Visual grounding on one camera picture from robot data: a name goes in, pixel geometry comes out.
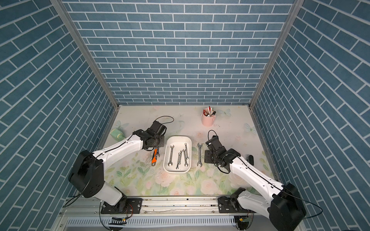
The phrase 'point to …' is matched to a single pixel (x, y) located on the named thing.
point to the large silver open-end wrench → (199, 163)
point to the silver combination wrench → (170, 162)
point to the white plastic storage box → (177, 154)
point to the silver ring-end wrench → (179, 155)
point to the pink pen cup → (208, 117)
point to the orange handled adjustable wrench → (154, 155)
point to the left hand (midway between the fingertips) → (164, 142)
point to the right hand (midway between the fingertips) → (209, 156)
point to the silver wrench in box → (186, 163)
